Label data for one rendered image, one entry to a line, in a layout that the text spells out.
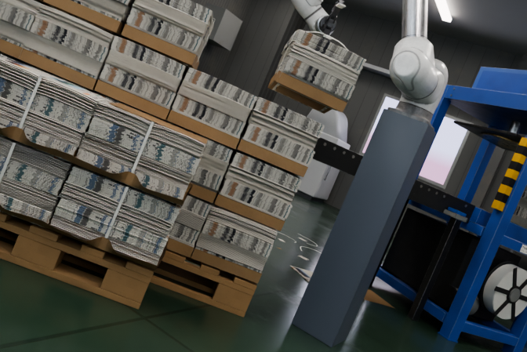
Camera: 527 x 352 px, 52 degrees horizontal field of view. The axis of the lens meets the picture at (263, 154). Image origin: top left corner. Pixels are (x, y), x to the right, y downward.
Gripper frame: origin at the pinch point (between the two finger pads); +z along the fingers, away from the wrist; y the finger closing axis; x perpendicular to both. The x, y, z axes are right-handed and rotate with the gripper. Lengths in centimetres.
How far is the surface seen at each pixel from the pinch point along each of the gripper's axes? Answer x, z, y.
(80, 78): 83, 23, 60
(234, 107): 26, 22, 48
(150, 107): 55, 23, 60
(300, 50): 10.7, 20.0, 18.5
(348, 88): -12.5, 19.5, 24.8
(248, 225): 4, 25, 89
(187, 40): 52, 20, 31
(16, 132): 88, 54, 80
